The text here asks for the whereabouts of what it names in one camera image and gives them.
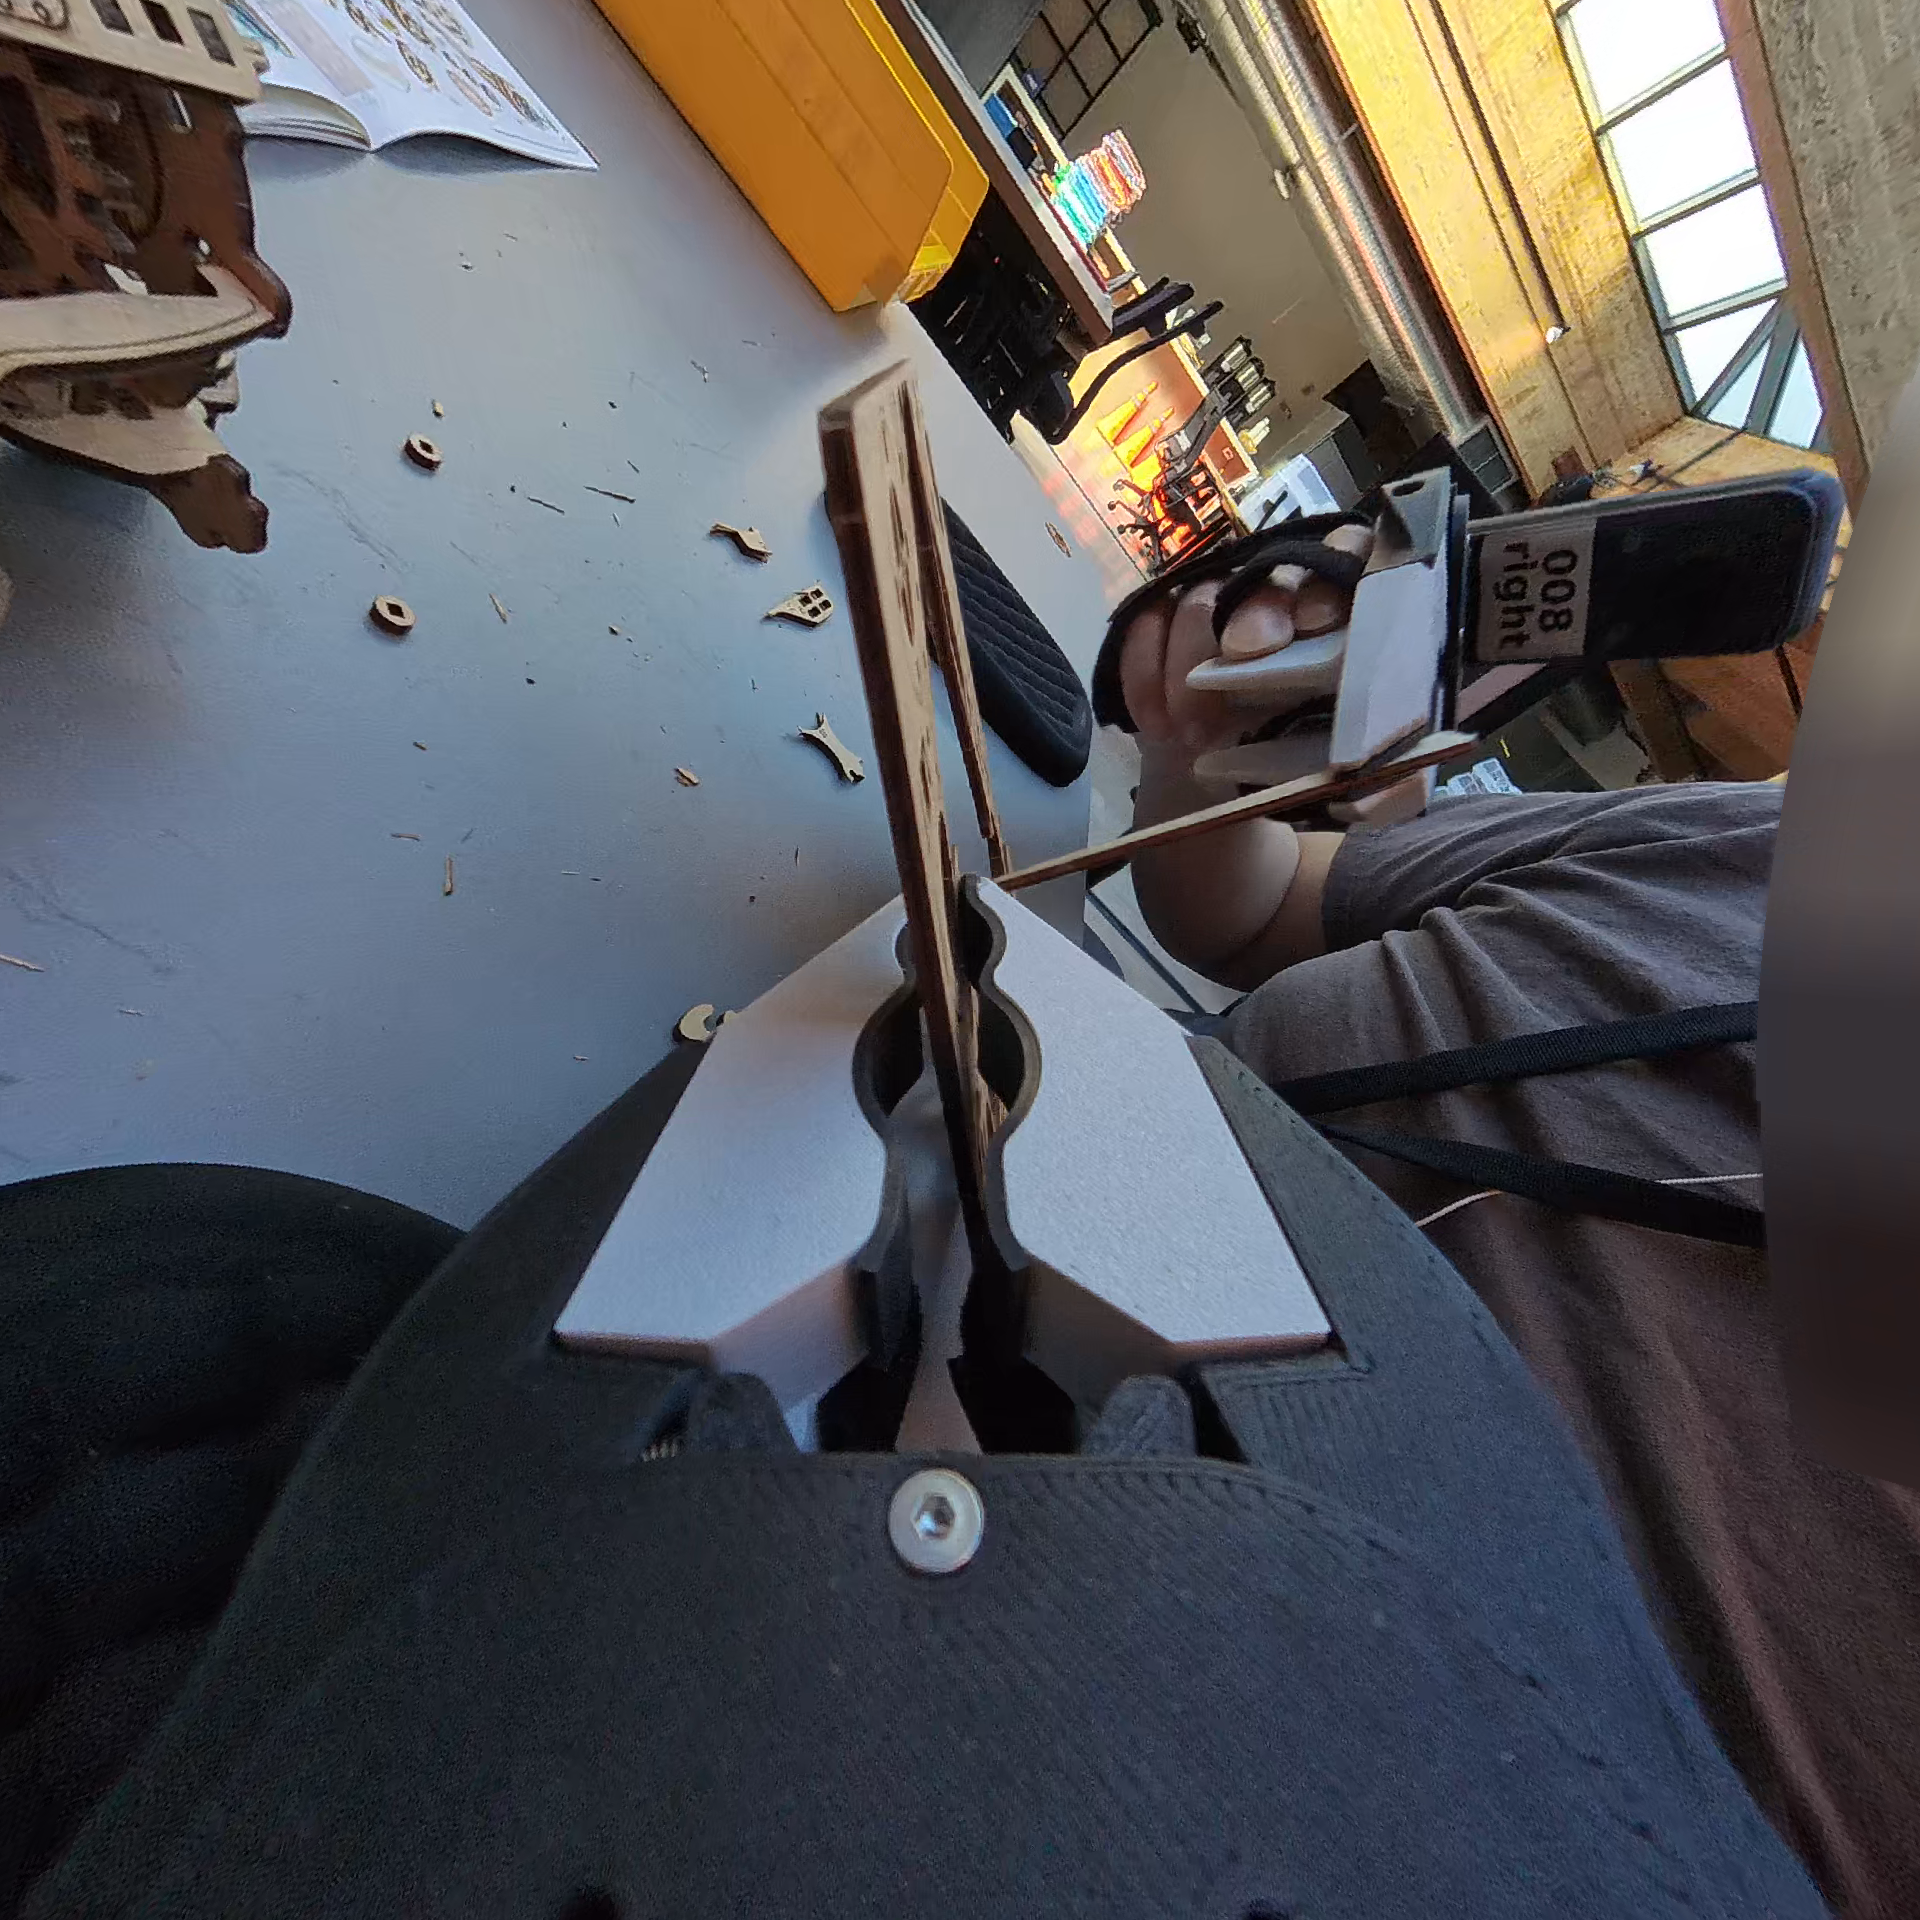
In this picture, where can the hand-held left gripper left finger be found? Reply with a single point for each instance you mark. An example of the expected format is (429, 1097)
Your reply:
(721, 1201)

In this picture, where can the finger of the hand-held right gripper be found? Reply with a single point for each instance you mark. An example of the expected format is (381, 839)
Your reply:
(1396, 667)
(1377, 804)

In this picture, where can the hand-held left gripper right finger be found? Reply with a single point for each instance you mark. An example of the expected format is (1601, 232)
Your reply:
(1156, 1201)

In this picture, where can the thin wooden stick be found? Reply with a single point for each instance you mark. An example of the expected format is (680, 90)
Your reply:
(1201, 820)

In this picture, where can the laser-cut wooden parts sheet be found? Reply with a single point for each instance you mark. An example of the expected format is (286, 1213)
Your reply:
(902, 629)

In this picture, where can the wooden model car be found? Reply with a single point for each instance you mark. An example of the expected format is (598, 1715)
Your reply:
(105, 269)

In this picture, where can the person's right hand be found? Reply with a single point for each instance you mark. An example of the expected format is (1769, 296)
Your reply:
(1163, 698)

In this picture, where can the black quilted wrist rest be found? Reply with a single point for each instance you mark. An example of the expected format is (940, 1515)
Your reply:
(1021, 660)

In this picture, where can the large window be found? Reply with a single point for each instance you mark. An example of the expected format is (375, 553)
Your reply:
(1695, 181)

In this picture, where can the black office chair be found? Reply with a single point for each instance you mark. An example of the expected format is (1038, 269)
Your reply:
(1118, 352)

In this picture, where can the person's grey shirt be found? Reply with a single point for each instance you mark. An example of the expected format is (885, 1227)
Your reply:
(1576, 1348)

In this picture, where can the small wooden offcut piece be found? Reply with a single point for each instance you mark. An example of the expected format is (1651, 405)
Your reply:
(832, 747)
(741, 543)
(800, 607)

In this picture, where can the black crate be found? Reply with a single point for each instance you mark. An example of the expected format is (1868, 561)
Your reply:
(990, 323)

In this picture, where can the colourful glowing stack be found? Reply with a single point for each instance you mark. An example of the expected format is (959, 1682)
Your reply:
(1102, 188)

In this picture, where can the dark cloth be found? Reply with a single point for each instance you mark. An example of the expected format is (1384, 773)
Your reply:
(149, 1425)

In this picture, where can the yellow plastic bin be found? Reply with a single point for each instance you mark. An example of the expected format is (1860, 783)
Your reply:
(780, 119)

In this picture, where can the instruction booklet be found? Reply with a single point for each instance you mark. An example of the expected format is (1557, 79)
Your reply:
(435, 82)

